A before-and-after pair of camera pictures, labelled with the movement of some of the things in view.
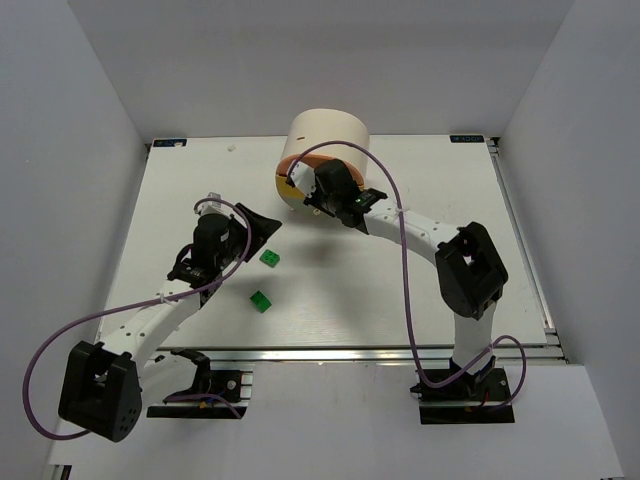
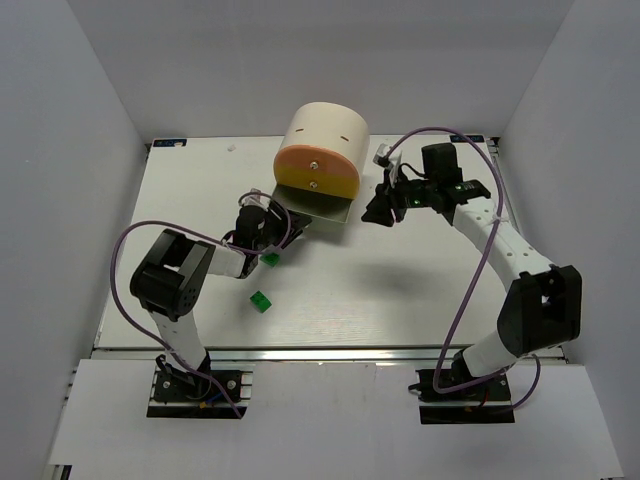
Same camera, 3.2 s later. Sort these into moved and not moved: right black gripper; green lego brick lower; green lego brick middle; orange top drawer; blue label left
Moved: right black gripper; orange top drawer
Not moved: blue label left; green lego brick lower; green lego brick middle
